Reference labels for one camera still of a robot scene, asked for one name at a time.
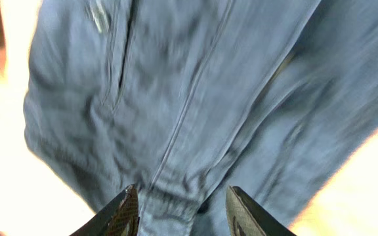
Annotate dark blue shorts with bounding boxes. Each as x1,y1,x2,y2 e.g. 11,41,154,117
24,0,378,235

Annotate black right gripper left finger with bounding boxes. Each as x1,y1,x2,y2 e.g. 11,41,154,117
70,185,140,236

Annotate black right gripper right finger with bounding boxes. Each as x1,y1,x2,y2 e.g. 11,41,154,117
226,186,296,236

